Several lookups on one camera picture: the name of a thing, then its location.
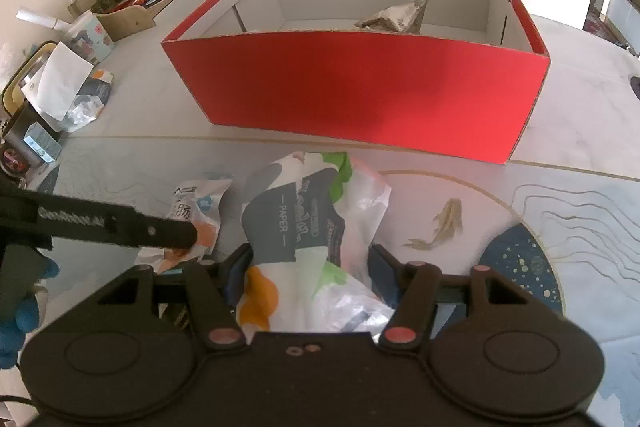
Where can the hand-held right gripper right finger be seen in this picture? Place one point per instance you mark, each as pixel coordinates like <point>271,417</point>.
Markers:
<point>382,272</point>

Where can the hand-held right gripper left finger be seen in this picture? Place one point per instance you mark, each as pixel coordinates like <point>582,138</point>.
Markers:
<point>235,272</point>

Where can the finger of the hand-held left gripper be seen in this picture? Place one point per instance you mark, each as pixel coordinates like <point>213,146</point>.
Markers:
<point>165,232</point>

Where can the white sausage wrapper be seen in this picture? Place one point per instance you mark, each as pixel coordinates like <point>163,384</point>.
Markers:
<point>200,207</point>

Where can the red cardboard box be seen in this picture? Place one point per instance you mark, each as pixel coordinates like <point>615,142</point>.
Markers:
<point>350,92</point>

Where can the silver foil wrapper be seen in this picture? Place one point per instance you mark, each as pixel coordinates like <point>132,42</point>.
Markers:
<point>395,17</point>

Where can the white printed desktop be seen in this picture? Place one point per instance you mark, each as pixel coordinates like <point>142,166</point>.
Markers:
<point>550,107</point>

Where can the person's left hand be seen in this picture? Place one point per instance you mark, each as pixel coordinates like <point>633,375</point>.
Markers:
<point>25,317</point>

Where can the dark round tin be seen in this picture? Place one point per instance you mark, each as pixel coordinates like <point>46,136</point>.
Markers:
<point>14,161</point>

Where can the small teal box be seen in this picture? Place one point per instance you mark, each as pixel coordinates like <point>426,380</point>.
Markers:
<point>42,142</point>

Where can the crumpled printed plastic bag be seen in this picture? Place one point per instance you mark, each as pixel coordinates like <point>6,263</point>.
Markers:
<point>85,112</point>

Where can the cream rimmed tray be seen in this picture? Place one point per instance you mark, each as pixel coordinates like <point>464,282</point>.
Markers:
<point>20,82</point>

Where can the white paper sheet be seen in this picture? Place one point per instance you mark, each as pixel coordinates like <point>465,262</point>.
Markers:
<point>62,82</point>

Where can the blue patterned tissue box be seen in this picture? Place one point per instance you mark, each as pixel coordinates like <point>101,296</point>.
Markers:
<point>92,37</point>

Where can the white paper roll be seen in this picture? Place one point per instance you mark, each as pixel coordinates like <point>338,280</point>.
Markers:
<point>40,19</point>

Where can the light wooden box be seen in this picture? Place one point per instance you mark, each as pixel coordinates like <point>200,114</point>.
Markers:
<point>125,24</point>

